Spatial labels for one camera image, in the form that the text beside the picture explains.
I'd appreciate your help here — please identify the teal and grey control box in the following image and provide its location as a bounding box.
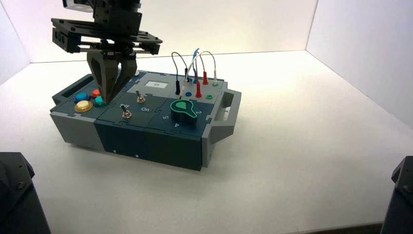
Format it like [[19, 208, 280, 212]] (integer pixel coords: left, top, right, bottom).
[[50, 69, 242, 172]]

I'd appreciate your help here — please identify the yellow push button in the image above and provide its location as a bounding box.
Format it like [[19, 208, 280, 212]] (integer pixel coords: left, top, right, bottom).
[[74, 100, 94, 113]]

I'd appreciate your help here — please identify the white jumper cable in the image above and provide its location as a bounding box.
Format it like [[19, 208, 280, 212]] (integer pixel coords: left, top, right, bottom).
[[180, 50, 218, 98]]

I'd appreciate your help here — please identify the green rotary knob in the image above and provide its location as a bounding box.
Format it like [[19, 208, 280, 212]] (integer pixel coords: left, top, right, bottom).
[[170, 99, 198, 125]]

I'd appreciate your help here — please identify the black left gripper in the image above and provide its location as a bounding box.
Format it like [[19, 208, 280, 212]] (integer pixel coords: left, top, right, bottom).
[[51, 0, 163, 105]]

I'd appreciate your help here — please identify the red jumper cable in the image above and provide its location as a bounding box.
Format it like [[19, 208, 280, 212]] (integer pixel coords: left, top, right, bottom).
[[193, 53, 209, 98]]

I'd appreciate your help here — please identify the black jumper cable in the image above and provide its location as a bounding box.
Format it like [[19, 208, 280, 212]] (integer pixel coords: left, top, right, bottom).
[[171, 51, 189, 96]]

